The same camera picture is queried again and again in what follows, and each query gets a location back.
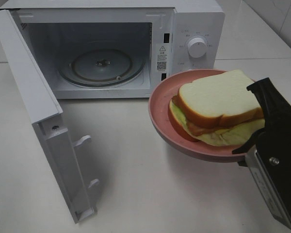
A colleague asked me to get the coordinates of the white microwave oven body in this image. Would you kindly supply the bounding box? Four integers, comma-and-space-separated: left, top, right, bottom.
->
0, 0, 225, 99

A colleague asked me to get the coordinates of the pink plate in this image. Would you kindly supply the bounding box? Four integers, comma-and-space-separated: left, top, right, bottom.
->
148, 69, 245, 163

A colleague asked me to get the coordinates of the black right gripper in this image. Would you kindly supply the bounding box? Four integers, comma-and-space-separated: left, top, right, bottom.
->
232, 77, 291, 175

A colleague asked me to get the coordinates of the white bread sandwich slice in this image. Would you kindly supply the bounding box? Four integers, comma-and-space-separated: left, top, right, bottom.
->
168, 69, 264, 138

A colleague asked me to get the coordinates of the upper white microwave knob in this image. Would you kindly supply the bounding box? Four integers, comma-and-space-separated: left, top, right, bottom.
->
187, 36, 208, 58

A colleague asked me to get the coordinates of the white microwave door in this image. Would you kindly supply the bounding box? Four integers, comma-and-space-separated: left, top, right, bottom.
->
0, 10, 99, 223

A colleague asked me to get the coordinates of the warning label sticker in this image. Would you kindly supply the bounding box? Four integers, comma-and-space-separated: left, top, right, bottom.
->
155, 43, 169, 72

